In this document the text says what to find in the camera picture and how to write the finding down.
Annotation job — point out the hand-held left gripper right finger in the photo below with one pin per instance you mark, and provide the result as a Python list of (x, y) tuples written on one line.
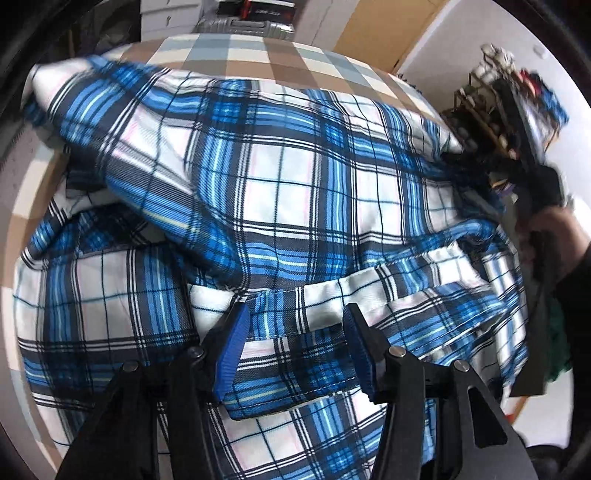
[(358, 346)]

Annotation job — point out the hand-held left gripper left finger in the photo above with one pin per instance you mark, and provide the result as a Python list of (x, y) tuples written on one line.
[(231, 341)]

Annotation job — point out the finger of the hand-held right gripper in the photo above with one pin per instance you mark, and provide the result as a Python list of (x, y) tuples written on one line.
[(466, 162)]

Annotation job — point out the blue plaid shirt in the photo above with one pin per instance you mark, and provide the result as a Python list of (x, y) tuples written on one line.
[(277, 194)]

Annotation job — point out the person's right hand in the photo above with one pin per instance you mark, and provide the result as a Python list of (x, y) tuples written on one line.
[(563, 235)]

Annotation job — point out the shoe rack with shoes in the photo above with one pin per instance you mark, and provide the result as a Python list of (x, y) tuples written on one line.
[(480, 106)]

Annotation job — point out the wooden door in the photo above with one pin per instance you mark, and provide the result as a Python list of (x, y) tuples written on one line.
[(383, 32)]

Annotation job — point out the green cloth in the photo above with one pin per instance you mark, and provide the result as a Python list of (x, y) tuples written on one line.
[(558, 360)]

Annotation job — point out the black box with red stripe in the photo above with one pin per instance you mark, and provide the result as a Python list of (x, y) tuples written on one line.
[(258, 10)]

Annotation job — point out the grey suitcase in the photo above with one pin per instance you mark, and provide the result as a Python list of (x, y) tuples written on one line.
[(244, 28)]

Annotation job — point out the white drawer desk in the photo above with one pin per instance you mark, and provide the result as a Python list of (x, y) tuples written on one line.
[(166, 18)]

